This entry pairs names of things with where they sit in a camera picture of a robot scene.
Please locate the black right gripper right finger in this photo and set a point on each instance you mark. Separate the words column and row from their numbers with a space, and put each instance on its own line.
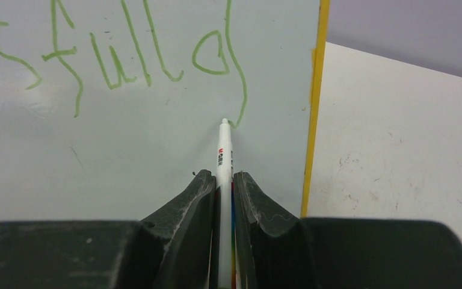
column 276, row 249

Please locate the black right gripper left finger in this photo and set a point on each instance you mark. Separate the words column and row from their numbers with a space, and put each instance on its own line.
column 168, row 249

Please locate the white marker pen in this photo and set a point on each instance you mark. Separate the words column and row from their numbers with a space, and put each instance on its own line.
column 224, row 174

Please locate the yellow framed whiteboard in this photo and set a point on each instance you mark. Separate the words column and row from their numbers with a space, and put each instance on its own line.
column 108, row 108

